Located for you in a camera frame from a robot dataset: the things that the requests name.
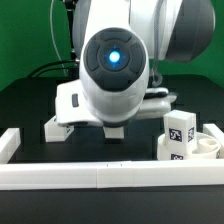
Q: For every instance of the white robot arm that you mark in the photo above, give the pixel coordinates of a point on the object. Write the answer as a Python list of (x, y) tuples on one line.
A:
[(115, 41)]

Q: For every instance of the white round stool seat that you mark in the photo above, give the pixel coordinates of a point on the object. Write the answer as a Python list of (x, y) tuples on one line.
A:
[(202, 146)]

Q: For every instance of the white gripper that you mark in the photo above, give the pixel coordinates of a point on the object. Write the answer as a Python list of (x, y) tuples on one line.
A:
[(79, 103)]

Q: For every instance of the white U-shaped fence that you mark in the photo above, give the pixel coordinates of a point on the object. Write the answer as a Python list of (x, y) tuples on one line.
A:
[(102, 174)]

